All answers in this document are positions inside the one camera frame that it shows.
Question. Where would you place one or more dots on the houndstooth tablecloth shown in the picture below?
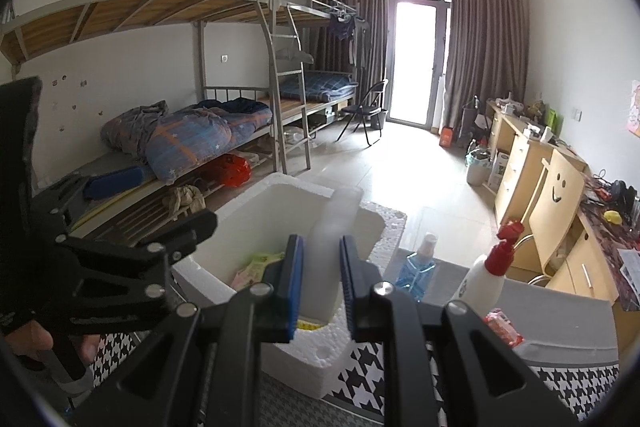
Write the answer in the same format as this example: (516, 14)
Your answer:
(575, 387)

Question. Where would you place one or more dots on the wooden chair smiley face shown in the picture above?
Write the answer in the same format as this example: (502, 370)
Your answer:
(560, 187)

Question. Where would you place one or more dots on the white foam box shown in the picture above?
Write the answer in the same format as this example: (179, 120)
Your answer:
(280, 207)

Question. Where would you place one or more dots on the green bag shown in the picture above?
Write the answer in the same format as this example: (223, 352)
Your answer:
(553, 121)

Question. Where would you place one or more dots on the hanging dark clothes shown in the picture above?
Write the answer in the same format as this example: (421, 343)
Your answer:
(342, 27)

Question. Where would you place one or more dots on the beige crumpled cloth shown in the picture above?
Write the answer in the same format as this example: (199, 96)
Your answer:
(184, 199)

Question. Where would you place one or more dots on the white waste bin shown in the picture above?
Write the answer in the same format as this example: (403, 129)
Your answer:
(478, 169)

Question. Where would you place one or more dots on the red snack packet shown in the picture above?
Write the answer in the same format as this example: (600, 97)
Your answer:
(502, 327)

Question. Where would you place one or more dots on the metal bunk bed blue bedding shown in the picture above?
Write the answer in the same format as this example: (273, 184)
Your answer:
(320, 19)

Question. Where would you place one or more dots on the white wall switch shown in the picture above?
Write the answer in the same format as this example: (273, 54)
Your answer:
(578, 115)

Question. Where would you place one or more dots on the cartoon wall picture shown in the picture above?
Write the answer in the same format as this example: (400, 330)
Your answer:
(635, 107)

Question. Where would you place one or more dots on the long wooden desk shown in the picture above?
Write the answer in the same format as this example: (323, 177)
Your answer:
(515, 157)

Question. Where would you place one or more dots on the blue folded bedding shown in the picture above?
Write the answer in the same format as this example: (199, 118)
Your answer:
(320, 86)

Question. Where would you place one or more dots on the black headphones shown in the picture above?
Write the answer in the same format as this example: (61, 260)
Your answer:
(622, 192)

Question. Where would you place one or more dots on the black folding chair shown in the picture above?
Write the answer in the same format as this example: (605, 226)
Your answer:
(367, 107)

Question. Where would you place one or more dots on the yellow foam net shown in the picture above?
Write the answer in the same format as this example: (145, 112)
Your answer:
(307, 326)

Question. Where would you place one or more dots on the glass balcony door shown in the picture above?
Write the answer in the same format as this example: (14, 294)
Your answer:
(415, 57)

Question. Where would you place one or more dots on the blue orange patterned quilt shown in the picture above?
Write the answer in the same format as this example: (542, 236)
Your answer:
(190, 137)

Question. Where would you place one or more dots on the white lotion bottle red pump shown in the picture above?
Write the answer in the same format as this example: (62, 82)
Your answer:
(475, 287)

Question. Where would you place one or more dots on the orange box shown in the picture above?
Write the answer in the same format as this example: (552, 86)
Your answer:
(446, 137)

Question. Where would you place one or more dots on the yellow toy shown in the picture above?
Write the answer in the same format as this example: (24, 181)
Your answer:
(613, 216)

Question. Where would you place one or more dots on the red plastic bag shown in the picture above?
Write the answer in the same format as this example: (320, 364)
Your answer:
(232, 171)

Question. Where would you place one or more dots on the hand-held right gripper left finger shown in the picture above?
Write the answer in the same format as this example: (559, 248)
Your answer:
(287, 292)

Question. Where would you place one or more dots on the grey purple quilt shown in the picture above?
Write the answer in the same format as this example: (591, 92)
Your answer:
(130, 127)

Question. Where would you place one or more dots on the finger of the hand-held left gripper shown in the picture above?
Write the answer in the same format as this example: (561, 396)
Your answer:
(165, 247)
(112, 183)

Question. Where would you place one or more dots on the person's left hand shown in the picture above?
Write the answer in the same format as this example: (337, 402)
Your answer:
(30, 344)

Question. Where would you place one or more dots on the metal bunk ladder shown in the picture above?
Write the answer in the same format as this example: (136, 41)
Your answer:
(302, 117)

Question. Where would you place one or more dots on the metal bunk bed wooden slats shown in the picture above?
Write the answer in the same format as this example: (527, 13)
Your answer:
(150, 9)

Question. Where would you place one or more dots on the white papers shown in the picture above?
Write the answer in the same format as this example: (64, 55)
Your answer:
(631, 264)

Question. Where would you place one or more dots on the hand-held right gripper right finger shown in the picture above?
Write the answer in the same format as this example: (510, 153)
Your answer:
(352, 292)

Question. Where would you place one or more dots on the pastel wipes packet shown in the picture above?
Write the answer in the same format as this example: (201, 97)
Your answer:
(255, 269)

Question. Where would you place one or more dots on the blue spray bottle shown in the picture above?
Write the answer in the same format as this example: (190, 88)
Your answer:
(415, 277)

